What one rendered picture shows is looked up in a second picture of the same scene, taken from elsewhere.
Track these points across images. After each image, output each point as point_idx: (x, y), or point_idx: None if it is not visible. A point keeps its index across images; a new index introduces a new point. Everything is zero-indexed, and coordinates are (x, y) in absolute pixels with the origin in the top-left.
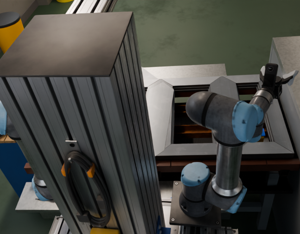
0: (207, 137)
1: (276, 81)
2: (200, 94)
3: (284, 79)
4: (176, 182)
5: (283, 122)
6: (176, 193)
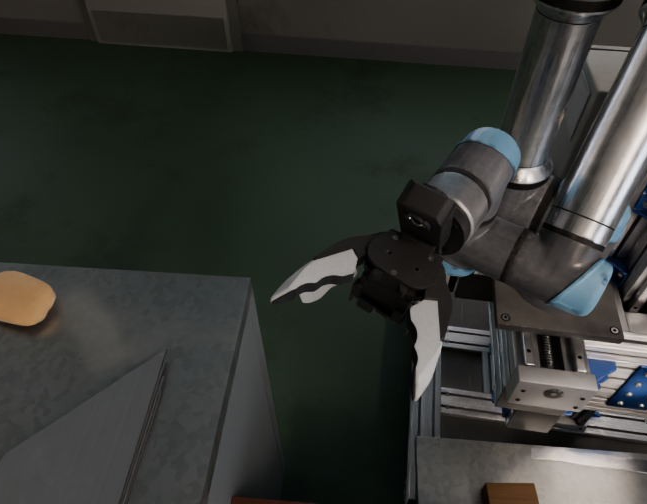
0: None
1: (390, 240)
2: None
3: (357, 245)
4: (615, 332)
5: None
6: (604, 304)
